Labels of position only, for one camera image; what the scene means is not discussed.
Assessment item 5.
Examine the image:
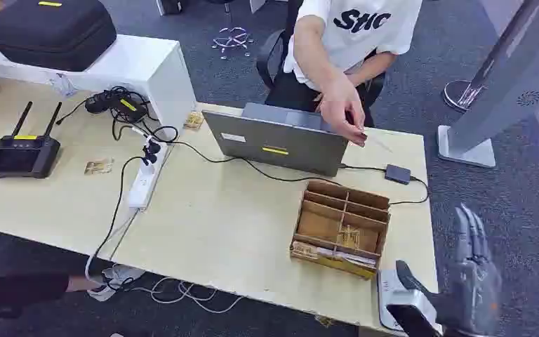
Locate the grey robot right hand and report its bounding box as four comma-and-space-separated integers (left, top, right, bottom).
394, 204, 503, 337

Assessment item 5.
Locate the person's right hand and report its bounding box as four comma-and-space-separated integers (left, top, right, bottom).
316, 79, 368, 148

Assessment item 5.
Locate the person in white shirt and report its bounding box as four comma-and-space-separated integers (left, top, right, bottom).
265, 0, 424, 128

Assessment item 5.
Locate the grey laptop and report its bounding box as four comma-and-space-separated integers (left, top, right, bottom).
201, 102, 350, 178

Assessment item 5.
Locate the small dark usb hub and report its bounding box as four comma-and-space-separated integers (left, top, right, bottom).
384, 164, 413, 186

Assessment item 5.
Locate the black office chair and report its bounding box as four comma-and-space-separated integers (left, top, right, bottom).
255, 0, 387, 127

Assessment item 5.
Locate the round chrome stand base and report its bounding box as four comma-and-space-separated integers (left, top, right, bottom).
442, 79, 485, 114

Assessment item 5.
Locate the wooden card box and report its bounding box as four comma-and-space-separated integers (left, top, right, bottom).
289, 180, 392, 282

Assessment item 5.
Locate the chrome chair base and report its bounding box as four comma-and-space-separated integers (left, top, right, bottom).
211, 0, 255, 61

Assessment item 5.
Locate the printed card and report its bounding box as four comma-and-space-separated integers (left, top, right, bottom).
83, 157, 115, 176
182, 111, 206, 131
336, 225, 362, 251

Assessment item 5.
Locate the stack of cards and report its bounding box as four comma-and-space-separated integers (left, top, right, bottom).
291, 241, 378, 271

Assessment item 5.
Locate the grey kiosk stand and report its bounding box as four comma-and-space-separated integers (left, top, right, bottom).
437, 0, 539, 169

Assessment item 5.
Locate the black plug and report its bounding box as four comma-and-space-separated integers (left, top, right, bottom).
141, 139, 163, 166

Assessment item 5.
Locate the white cabinet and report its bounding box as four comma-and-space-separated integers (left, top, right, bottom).
0, 34, 197, 141

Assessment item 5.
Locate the white power strip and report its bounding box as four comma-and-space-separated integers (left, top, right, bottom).
126, 135, 169, 211

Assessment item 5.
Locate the black power adapter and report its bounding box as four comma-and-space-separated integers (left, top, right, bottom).
84, 88, 150, 125

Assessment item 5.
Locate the white shoe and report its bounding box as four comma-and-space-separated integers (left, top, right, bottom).
85, 263, 146, 303

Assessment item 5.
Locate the black carry case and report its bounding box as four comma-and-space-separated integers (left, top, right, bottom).
0, 0, 119, 73

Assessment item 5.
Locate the black controller with antennas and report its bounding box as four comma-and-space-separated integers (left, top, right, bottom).
0, 100, 63, 180

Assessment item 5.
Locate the person's leg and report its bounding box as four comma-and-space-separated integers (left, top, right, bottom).
0, 271, 90, 329

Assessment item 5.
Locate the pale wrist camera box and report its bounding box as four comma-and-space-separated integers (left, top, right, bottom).
378, 268, 441, 337

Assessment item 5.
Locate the black laptop power cable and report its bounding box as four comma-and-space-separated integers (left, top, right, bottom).
157, 138, 387, 188

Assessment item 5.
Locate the black hub cable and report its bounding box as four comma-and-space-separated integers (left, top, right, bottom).
387, 176, 430, 206

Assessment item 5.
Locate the black tangled adapter cable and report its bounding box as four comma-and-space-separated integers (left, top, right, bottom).
55, 85, 180, 144

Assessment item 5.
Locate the white floor cable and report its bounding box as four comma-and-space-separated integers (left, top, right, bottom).
128, 276, 248, 316

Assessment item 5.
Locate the white power strip cable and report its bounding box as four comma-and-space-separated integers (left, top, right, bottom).
84, 208, 141, 284

